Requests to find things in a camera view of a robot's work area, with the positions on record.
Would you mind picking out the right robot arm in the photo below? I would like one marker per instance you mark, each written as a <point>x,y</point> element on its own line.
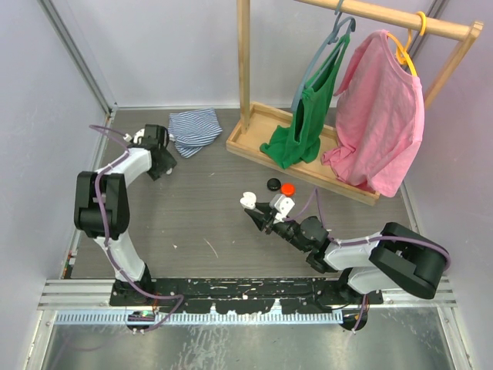
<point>395,257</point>

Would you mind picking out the orange earbud case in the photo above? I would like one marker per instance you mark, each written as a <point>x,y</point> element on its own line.
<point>288,189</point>

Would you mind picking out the green tank top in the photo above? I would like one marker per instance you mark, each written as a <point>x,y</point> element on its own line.
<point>300,141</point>

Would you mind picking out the aluminium rail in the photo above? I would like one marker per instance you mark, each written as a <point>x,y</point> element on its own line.
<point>61,294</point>

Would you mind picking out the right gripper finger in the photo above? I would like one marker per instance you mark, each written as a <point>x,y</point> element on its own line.
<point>264,208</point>
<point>260,219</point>

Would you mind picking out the wooden clothes rack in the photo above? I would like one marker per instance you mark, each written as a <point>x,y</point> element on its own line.
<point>258,121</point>

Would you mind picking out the pink t-shirt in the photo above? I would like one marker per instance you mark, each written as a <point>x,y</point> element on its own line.
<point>379,119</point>

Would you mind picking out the white earbud case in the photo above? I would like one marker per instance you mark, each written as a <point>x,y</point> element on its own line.
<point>248,200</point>

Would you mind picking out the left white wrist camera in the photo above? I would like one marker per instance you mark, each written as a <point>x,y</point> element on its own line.
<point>138,137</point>

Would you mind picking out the black earbud charging case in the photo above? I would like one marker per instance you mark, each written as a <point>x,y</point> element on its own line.
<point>274,184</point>

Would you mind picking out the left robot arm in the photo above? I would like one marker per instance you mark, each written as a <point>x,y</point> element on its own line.
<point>102,208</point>

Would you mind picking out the blue striped folded cloth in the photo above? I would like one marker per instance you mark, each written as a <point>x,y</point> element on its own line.
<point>193,130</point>

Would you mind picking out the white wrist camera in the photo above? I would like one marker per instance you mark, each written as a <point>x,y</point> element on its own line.
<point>283,205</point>
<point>138,137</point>

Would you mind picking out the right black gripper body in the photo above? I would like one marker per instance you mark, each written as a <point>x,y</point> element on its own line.
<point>287,230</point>

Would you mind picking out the yellow clothes hanger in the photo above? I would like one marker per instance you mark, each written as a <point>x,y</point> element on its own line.
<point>402,55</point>

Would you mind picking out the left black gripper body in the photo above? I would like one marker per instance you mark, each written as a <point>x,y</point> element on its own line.
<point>160,168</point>

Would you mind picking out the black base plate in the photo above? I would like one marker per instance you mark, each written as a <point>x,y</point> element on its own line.
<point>305,295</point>

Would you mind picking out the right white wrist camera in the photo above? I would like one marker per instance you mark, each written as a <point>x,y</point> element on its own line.
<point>283,205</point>

